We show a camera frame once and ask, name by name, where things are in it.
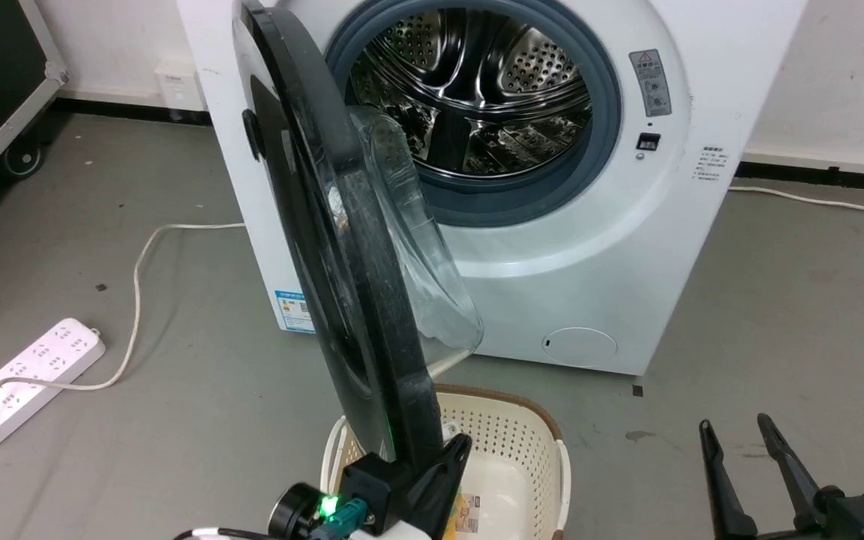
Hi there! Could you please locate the white power strip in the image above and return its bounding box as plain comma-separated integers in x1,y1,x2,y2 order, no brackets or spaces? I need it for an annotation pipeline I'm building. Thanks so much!
0,318,107,452

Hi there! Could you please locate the small printed text sticker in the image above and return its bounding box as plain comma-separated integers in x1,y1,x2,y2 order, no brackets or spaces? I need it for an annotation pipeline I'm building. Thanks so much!
692,145,730,184

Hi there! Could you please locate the teal cable connector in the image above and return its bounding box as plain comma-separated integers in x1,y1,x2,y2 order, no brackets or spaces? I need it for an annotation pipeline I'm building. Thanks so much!
310,498,370,540

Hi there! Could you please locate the black caster wheel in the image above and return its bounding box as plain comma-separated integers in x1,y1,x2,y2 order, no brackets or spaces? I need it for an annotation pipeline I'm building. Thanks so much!
2,138,47,180

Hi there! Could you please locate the round white filter cover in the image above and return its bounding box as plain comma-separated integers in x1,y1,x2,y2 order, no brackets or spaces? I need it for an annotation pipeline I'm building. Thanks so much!
541,326,620,369

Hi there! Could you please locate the yellow printed packet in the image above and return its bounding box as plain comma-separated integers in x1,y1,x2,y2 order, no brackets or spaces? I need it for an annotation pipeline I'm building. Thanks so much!
452,490,482,536

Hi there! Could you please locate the black round washer door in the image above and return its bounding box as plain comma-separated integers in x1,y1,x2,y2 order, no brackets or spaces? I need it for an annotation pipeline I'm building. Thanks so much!
231,0,485,481

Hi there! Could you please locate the white wall socket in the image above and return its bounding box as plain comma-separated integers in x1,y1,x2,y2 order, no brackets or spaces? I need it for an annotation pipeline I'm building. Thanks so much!
154,61,209,113

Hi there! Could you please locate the stainless steel washer drum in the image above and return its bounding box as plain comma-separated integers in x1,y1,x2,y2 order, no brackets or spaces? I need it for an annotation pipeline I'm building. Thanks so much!
346,6,595,179

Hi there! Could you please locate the white front-load washing machine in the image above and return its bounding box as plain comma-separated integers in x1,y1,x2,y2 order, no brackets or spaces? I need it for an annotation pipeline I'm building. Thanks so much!
177,0,809,377

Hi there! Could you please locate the thin white floor cable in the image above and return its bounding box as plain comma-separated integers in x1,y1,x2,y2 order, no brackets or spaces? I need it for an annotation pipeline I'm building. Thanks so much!
727,184,864,215

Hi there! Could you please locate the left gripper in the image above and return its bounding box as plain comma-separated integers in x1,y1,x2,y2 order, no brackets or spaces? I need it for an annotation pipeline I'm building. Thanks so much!
325,433,473,540

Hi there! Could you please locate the grey warning label sticker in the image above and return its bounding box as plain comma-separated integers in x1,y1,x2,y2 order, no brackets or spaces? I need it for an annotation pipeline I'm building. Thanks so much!
628,49,674,119

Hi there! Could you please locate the white power strip cable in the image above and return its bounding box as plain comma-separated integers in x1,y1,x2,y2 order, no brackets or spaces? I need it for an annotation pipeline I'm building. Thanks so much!
0,222,247,470

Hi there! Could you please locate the blue energy label sticker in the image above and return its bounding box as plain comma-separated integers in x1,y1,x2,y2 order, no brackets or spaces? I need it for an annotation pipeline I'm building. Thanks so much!
274,289,317,334

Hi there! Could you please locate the cream perforated laundry basket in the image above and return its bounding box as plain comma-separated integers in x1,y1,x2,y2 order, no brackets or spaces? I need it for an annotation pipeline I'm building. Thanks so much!
319,384,572,540

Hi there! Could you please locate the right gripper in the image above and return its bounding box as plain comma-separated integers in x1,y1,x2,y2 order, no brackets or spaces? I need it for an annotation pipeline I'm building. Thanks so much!
698,412,864,540

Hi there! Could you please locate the grey rubber door gasket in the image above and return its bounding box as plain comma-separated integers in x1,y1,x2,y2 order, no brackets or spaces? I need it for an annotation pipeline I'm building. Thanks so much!
325,0,623,229

